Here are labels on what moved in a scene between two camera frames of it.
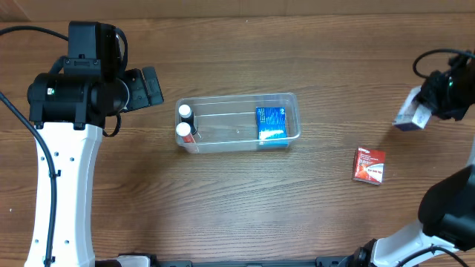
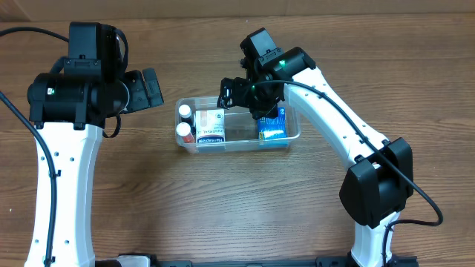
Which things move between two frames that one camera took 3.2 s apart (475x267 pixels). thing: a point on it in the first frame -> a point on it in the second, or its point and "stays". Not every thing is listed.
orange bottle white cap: x=183 y=130 stays
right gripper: x=429 y=91 -> x=237 y=90
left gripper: x=151 y=86 stays
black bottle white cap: x=188 y=116 stays
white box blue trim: x=412 y=116 -> x=210 y=127
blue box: x=271 y=127 stays
